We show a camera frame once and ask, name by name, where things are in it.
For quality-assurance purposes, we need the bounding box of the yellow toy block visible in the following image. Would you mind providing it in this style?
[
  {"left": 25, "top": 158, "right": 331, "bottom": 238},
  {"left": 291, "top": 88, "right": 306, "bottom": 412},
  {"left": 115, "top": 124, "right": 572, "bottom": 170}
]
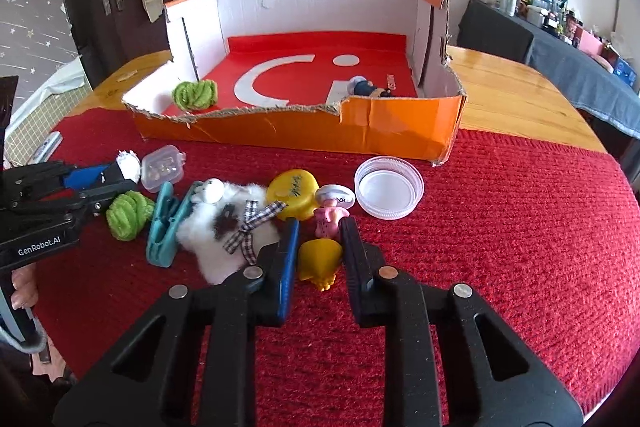
[{"left": 297, "top": 238, "right": 345, "bottom": 292}]

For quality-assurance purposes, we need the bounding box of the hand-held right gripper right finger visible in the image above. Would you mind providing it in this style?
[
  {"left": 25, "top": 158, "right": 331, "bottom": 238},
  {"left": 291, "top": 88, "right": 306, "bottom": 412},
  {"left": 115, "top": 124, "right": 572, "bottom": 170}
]
[{"left": 340, "top": 216, "right": 586, "bottom": 427}]

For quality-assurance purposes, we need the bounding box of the yellow plastic cap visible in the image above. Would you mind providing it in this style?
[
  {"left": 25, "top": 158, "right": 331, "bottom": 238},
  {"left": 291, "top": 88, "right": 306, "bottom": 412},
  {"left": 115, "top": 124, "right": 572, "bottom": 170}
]
[{"left": 266, "top": 169, "right": 321, "bottom": 223}]

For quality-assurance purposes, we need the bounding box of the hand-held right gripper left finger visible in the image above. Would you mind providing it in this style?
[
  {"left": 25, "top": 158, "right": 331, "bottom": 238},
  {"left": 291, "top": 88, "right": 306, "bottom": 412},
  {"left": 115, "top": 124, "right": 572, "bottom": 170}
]
[{"left": 55, "top": 219, "right": 301, "bottom": 427}]

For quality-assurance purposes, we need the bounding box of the sideboard with grey cloth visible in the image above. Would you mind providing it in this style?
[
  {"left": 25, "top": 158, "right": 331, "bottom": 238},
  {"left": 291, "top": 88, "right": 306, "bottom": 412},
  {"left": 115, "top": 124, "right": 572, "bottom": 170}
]
[{"left": 515, "top": 14, "right": 640, "bottom": 138}]

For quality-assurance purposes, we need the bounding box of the pink pig figurine white hat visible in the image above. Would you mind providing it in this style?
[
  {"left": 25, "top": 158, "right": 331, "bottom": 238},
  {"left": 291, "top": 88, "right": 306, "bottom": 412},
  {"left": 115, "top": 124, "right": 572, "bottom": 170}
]
[{"left": 314, "top": 185, "right": 357, "bottom": 240}]

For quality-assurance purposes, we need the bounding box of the silver marker pen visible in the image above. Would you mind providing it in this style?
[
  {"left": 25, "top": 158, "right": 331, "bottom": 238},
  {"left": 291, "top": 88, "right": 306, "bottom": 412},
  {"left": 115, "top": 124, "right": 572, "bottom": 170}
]
[{"left": 31, "top": 132, "right": 63, "bottom": 166}]

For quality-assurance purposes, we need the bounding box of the small clear plastic case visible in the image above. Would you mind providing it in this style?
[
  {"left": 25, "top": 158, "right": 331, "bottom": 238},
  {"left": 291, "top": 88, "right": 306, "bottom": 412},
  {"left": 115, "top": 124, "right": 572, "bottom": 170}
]
[{"left": 141, "top": 145, "right": 187, "bottom": 194}]

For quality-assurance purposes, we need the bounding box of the white-haired black doll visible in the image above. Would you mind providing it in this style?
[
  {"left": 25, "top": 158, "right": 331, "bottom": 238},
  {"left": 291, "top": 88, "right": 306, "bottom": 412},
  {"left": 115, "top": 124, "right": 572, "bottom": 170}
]
[{"left": 97, "top": 150, "right": 142, "bottom": 195}]

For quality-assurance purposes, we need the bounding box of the red and white cardboard box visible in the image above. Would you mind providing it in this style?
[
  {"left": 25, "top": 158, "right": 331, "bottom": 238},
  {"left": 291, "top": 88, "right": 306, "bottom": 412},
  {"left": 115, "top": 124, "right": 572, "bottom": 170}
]
[{"left": 121, "top": 0, "right": 468, "bottom": 168}]

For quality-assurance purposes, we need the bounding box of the row of assorted shelf items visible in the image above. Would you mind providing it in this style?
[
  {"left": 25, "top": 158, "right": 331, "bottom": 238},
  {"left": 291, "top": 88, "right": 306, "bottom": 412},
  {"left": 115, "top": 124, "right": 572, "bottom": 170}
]
[{"left": 480, "top": 0, "right": 640, "bottom": 88}]

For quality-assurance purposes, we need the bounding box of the clear plastic lid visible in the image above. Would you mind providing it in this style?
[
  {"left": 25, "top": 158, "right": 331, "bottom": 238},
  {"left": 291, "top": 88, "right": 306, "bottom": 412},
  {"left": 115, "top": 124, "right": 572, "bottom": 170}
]
[{"left": 354, "top": 155, "right": 426, "bottom": 221}]

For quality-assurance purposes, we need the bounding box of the white plush toy plaid bow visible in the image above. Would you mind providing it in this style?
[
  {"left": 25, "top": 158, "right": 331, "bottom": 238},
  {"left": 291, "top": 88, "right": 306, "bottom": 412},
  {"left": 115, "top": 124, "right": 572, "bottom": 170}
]
[{"left": 176, "top": 178, "right": 289, "bottom": 286}]

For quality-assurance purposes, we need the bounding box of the small dark doll figure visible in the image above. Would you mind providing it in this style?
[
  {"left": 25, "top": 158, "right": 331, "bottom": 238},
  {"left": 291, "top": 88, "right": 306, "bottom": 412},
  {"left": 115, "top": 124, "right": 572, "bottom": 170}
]
[{"left": 347, "top": 76, "right": 396, "bottom": 99}]

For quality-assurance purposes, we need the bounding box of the person's left hand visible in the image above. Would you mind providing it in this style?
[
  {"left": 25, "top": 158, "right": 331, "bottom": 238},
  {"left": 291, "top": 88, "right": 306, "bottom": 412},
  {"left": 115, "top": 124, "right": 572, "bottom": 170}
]
[{"left": 10, "top": 268, "right": 40, "bottom": 311}]

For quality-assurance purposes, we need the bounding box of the green yarn scrunchie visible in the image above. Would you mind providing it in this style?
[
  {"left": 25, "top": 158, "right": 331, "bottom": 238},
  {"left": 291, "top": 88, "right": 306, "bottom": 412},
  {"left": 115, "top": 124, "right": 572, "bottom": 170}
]
[
  {"left": 171, "top": 78, "right": 219, "bottom": 112},
  {"left": 106, "top": 190, "right": 156, "bottom": 242}
]

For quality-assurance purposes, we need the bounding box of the teal clothespin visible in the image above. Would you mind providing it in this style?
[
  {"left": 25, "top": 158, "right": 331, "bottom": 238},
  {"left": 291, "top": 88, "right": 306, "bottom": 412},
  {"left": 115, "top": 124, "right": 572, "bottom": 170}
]
[{"left": 145, "top": 181, "right": 198, "bottom": 269}]

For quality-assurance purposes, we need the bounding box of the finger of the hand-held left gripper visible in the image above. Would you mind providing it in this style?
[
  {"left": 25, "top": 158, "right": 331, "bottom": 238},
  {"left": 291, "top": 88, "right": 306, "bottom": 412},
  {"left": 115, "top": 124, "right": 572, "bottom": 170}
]
[
  {"left": 7, "top": 160, "right": 126, "bottom": 198},
  {"left": 0, "top": 179, "right": 139, "bottom": 230}
]

